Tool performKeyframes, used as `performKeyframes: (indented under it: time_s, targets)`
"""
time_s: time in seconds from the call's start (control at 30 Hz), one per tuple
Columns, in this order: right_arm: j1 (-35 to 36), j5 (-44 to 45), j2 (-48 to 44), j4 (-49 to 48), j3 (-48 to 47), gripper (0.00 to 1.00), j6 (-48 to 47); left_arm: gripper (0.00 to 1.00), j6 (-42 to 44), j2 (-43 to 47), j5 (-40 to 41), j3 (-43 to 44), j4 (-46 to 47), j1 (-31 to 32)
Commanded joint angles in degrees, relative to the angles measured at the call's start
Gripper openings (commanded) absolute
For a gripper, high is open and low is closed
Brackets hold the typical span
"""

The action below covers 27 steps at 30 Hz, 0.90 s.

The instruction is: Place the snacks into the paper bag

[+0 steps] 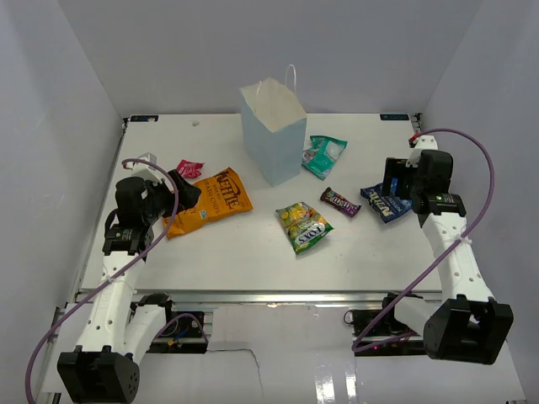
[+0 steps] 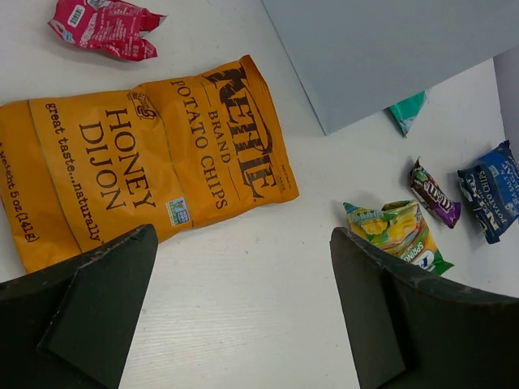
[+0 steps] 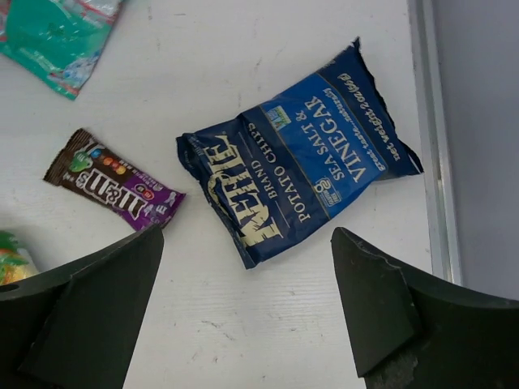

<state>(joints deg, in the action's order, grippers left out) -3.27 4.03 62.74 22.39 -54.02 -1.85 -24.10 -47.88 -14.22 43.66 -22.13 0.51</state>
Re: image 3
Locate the brown purple M&M's packet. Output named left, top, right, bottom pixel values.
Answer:
left=44, top=128, right=185, bottom=231

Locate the yellow green snack bag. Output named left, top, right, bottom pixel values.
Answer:
left=0, top=230, right=39, bottom=285

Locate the blue Kettle chips bag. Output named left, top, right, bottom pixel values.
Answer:
left=177, top=41, right=423, bottom=269

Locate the aluminium table edge rail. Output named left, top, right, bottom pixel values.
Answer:
left=408, top=0, right=463, bottom=285

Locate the teal snack packet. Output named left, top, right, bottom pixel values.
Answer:
left=1, top=0, right=124, bottom=100

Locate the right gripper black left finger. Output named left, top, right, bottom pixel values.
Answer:
left=1, top=226, right=164, bottom=389

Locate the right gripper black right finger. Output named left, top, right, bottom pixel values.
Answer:
left=331, top=228, right=518, bottom=388

